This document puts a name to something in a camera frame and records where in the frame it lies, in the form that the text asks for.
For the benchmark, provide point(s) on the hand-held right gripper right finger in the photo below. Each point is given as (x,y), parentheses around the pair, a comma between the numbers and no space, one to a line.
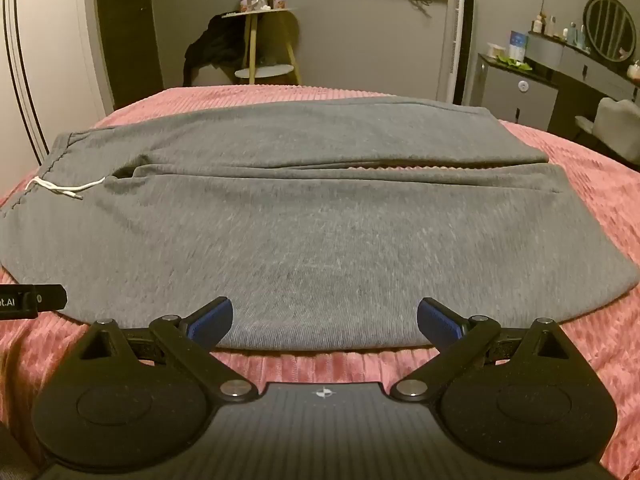
(440,319)

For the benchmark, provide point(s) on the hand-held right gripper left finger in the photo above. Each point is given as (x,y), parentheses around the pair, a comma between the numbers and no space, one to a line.
(212,319)

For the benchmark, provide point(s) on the grey pants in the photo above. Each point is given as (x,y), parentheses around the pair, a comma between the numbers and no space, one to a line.
(320,235)

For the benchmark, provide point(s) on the pink ribbed blanket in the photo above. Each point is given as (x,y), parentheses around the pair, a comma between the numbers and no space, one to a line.
(595,350)

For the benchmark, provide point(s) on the grey cabinet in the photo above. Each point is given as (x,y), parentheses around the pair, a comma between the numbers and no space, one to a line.
(520,105)

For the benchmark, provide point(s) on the white wardrobe black stripes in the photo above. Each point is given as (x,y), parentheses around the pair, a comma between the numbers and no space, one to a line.
(45,50)

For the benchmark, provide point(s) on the white chair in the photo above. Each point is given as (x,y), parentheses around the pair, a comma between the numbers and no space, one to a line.
(617,125)

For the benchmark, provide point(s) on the green leafy decoration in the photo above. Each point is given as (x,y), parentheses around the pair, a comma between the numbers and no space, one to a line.
(514,64)

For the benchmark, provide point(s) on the black clothing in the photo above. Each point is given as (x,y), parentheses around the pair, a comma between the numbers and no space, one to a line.
(215,45)

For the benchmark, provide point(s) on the round side table yellow legs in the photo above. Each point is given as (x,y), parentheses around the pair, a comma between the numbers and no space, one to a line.
(253,40)

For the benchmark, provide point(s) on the blue box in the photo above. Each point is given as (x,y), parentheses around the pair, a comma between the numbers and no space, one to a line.
(518,46)

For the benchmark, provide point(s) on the white tower fan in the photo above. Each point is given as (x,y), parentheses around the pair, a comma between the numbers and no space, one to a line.
(458,35)

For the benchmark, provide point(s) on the dark vanity dresser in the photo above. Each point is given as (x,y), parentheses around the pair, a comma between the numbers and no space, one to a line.
(595,72)

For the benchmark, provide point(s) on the dark door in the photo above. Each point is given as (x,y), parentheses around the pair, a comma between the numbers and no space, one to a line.
(130,25)

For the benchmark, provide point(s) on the small bottle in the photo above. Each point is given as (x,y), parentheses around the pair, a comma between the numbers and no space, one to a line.
(538,25)
(551,27)
(582,37)
(572,34)

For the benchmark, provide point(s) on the pink printed can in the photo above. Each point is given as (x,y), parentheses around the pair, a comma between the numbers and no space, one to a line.
(280,0)

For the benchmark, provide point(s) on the round mirror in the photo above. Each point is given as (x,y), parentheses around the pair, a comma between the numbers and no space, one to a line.
(607,27)

